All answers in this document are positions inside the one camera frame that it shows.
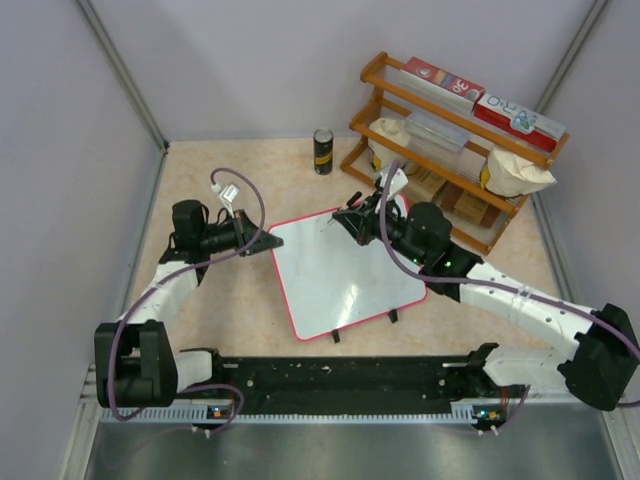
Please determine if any purple cable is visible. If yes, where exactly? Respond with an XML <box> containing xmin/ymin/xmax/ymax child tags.
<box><xmin>378</xmin><ymin>160</ymin><xmax>640</xmax><ymax>436</ymax></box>
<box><xmin>107</xmin><ymin>167</ymin><xmax>266</xmax><ymax>436</ymax></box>

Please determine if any brown cardboard packet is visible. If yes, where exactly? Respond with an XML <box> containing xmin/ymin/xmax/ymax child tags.
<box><xmin>404</xmin><ymin>168</ymin><xmax>447</xmax><ymax>202</ymax></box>

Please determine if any black drink can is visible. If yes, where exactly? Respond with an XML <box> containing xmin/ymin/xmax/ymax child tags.
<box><xmin>313</xmin><ymin>128</ymin><xmax>334</xmax><ymax>175</ymax></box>

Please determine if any red box with 3D print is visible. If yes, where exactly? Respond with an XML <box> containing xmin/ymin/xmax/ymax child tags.
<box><xmin>399</xmin><ymin>57</ymin><xmax>486</xmax><ymax>114</ymax></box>

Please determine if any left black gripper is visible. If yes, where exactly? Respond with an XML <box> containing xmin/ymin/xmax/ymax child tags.
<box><xmin>198</xmin><ymin>209</ymin><xmax>281</xmax><ymax>257</ymax></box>

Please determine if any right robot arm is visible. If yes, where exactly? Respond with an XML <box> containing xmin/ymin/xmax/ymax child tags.
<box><xmin>331</xmin><ymin>192</ymin><xmax>639</xmax><ymax>411</ymax></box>

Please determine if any grey cable duct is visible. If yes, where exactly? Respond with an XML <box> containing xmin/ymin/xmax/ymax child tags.
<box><xmin>129</xmin><ymin>400</ymin><xmax>506</xmax><ymax>425</ymax></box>

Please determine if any white jar on rack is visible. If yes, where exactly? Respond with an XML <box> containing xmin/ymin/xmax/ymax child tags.
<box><xmin>368</xmin><ymin>117</ymin><xmax>412</xmax><ymax>174</ymax></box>

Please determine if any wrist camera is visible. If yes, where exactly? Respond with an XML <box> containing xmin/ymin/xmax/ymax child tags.
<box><xmin>374</xmin><ymin>166</ymin><xmax>409</xmax><ymax>201</ymax></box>
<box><xmin>211</xmin><ymin>183</ymin><xmax>240</xmax><ymax>217</ymax></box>

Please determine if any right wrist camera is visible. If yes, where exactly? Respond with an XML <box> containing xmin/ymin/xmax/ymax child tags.
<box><xmin>374</xmin><ymin>166</ymin><xmax>409</xmax><ymax>201</ymax></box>

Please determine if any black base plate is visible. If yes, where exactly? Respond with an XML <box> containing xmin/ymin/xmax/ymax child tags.
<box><xmin>169</xmin><ymin>355</ymin><xmax>546</xmax><ymax>416</ymax></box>

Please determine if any dark brown box on rack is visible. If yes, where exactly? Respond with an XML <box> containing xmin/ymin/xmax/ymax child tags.
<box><xmin>440</xmin><ymin>183</ymin><xmax>501</xmax><ymax>228</ymax></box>

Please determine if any pink framed whiteboard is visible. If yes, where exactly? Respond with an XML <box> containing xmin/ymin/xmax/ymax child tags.
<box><xmin>269</xmin><ymin>208</ymin><xmax>427</xmax><ymax>341</ymax></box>

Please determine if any cream cloth bag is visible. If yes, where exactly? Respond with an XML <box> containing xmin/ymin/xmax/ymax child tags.
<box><xmin>480</xmin><ymin>147</ymin><xmax>556</xmax><ymax>198</ymax></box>

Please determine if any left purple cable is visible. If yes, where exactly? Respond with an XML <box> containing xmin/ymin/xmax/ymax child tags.
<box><xmin>107</xmin><ymin>167</ymin><xmax>266</xmax><ymax>436</ymax></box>

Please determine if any red white foil box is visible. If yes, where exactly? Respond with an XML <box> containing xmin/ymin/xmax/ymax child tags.
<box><xmin>473</xmin><ymin>93</ymin><xmax>566</xmax><ymax>152</ymax></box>

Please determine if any clear plastic box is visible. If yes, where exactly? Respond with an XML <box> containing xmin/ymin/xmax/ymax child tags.
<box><xmin>405</xmin><ymin>111</ymin><xmax>470</xmax><ymax>154</ymax></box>

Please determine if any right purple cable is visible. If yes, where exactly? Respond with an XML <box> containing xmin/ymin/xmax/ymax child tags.
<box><xmin>378</xmin><ymin>160</ymin><xmax>640</xmax><ymax>436</ymax></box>

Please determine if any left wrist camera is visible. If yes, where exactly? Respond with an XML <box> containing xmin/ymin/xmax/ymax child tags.
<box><xmin>211</xmin><ymin>183</ymin><xmax>240</xmax><ymax>217</ymax></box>

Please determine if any wooden two tier rack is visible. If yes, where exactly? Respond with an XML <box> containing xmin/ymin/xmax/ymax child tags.
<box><xmin>340</xmin><ymin>52</ymin><xmax>569</xmax><ymax>253</ymax></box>

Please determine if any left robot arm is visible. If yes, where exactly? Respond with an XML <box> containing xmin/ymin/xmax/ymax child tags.
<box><xmin>94</xmin><ymin>199</ymin><xmax>284</xmax><ymax>408</ymax></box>

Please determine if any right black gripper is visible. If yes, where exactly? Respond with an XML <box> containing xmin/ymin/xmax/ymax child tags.
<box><xmin>335</xmin><ymin>190</ymin><xmax>427</xmax><ymax>267</ymax></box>

